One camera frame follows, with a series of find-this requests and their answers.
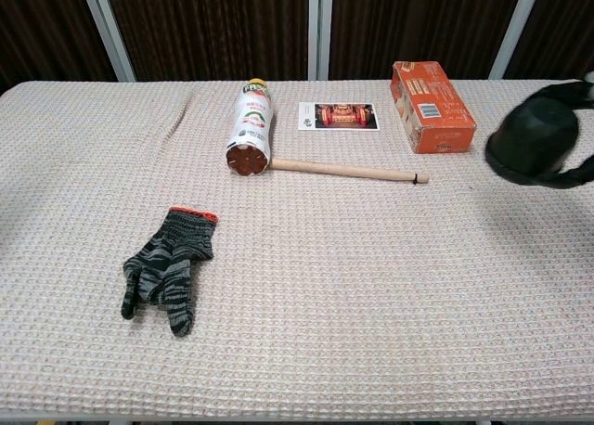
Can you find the white drink bottle yellow cap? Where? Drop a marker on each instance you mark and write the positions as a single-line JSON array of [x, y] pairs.
[[250, 123]]

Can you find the white-bordered photo card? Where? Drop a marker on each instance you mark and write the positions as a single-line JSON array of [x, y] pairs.
[[343, 116]]

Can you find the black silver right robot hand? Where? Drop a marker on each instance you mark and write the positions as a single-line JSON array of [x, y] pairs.
[[575, 93]]

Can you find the dark corrugated partition panel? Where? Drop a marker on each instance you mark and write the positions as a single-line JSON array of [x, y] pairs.
[[209, 26], [566, 21], [42, 21], [417, 21]]

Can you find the black plastic cup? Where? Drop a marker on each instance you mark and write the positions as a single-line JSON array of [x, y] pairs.
[[533, 132]]

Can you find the beige waffle-weave tablecloth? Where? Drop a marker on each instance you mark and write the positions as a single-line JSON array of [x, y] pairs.
[[325, 281]]

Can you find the grey metal partition post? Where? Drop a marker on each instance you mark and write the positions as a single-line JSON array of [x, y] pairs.
[[516, 26], [320, 26], [108, 30]]

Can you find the orange cardboard box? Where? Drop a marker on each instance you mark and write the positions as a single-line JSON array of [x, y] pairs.
[[436, 105]]

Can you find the wooden stick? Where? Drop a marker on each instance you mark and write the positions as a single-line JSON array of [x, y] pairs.
[[343, 169]]

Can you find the grey black striped knit glove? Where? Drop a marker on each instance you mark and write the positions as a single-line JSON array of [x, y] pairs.
[[171, 267]]

